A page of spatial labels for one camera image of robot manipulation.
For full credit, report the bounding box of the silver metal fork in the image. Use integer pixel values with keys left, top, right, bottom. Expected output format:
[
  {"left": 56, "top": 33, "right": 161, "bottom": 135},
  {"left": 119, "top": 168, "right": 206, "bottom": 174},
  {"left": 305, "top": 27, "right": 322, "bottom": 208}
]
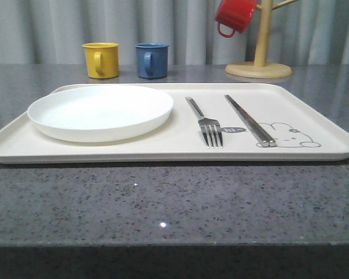
[{"left": 186, "top": 96, "right": 223, "bottom": 148}]

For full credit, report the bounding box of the white round plate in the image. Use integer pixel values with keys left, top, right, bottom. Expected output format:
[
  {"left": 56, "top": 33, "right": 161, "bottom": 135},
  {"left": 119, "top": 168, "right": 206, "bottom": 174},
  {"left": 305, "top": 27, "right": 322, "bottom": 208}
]
[{"left": 27, "top": 85, "right": 174, "bottom": 142}]

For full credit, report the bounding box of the cream rabbit print tray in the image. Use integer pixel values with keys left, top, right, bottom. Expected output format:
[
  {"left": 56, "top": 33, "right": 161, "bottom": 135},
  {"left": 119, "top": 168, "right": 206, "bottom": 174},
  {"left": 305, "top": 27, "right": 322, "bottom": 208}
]
[{"left": 0, "top": 83, "right": 349, "bottom": 164}]

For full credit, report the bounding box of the blue enamel mug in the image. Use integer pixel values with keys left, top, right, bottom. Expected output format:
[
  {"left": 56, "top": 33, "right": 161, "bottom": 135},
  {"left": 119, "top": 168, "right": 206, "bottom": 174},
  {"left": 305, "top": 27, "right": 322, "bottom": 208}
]
[{"left": 136, "top": 42, "right": 169, "bottom": 79}]

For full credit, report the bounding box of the yellow enamel mug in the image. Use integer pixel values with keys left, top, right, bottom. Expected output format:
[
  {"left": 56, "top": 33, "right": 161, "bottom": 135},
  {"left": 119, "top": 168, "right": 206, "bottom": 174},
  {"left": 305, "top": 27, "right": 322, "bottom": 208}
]
[{"left": 82, "top": 42, "right": 119, "bottom": 79}]

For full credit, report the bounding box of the wooden mug tree stand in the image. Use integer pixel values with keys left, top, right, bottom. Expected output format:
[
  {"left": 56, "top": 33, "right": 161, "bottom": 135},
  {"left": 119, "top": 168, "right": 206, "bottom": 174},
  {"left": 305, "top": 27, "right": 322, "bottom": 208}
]
[{"left": 225, "top": 0, "right": 297, "bottom": 78}]

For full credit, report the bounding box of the red enamel mug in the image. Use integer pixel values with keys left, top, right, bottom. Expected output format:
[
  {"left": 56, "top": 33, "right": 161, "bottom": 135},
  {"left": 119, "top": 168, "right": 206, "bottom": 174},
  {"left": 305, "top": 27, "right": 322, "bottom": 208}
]
[{"left": 215, "top": 0, "right": 257, "bottom": 38}]

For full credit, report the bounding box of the grey pleated curtain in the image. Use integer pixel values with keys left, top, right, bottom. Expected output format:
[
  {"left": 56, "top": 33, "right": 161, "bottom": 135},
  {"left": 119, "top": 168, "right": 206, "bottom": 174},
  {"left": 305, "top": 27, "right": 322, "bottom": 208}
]
[{"left": 0, "top": 1, "right": 349, "bottom": 66}]

